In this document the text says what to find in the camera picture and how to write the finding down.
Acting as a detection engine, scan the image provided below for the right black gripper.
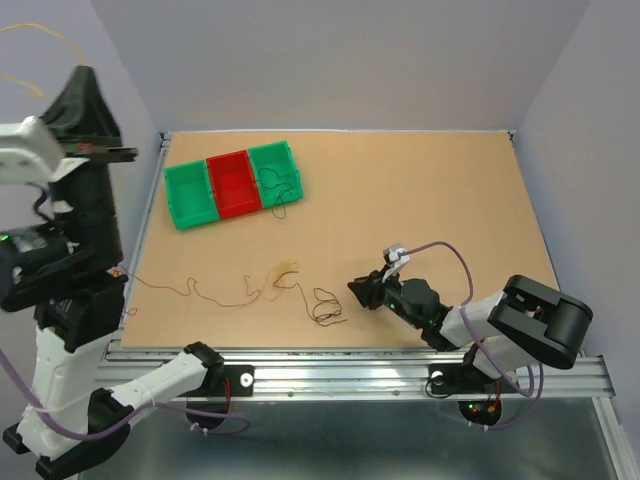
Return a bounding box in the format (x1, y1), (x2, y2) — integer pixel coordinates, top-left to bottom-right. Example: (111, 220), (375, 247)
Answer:
(346, 264), (423, 329)

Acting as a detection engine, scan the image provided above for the yellow red wire bundle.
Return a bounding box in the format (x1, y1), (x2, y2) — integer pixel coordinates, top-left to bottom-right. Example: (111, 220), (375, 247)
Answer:
(117, 259), (349, 329)

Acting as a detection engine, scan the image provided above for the dark brown wire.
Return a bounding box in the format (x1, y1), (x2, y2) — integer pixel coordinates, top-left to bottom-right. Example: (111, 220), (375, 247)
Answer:
(257, 165), (296, 221)

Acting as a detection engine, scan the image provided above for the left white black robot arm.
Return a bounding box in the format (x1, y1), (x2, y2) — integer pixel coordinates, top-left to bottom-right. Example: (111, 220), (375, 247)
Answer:
(1, 65), (224, 479)

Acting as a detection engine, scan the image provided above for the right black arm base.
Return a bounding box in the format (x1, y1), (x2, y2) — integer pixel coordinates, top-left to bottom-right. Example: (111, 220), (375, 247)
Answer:
(425, 363), (516, 398)

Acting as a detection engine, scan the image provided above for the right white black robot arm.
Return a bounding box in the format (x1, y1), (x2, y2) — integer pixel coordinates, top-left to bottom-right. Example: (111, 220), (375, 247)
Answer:
(347, 270), (594, 397)

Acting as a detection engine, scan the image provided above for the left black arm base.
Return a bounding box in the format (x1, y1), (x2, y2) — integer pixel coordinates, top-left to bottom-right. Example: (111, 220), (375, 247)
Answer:
(182, 364), (255, 398)

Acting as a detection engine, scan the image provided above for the near green plastic bin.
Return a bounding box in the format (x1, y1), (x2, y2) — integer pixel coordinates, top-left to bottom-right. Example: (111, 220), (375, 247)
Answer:
(164, 160), (220, 230)

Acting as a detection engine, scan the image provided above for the green plastic bin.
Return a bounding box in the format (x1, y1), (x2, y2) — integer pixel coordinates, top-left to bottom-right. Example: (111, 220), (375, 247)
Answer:
(248, 141), (304, 208)
(164, 160), (220, 230)

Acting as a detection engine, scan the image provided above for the far green plastic bin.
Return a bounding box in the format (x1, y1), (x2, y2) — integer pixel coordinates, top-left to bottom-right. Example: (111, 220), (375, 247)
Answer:
(248, 141), (304, 208)

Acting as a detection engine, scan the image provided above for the red plastic bin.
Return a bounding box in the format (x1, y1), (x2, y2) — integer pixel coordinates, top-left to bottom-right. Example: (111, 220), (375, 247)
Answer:
(206, 150), (262, 219)

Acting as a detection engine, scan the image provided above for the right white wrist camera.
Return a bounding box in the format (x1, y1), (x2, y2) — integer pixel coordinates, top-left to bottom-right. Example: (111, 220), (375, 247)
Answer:
(382, 244), (410, 282)

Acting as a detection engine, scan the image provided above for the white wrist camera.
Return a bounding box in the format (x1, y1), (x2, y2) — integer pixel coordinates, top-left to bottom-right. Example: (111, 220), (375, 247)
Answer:
(382, 244), (410, 282)
(1, 116), (65, 184)

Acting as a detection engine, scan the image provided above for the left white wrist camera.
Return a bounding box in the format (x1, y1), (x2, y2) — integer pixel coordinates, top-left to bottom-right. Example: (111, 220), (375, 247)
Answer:
(1, 116), (65, 184)

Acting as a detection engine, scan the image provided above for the aluminium frame rail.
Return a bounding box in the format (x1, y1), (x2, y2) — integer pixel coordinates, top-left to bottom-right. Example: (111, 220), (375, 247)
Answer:
(57, 130), (621, 480)

